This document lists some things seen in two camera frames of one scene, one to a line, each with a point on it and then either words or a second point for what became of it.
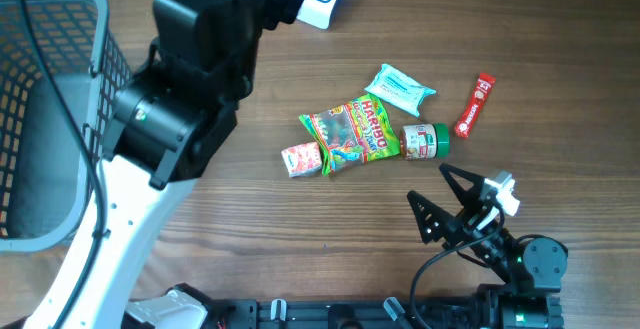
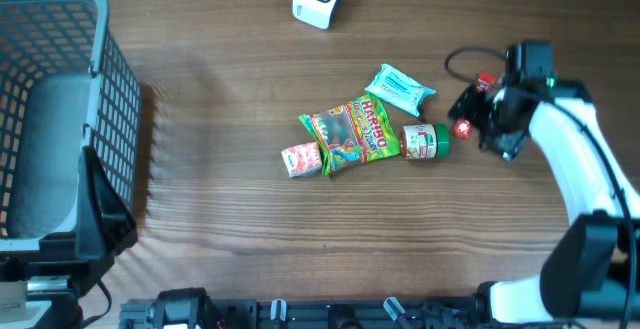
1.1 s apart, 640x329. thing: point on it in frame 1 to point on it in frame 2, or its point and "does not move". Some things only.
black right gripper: [464, 223] to [470, 105]
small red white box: [302, 158] does not move
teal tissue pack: [398, 89] does not move
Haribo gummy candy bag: [356, 132] does not move
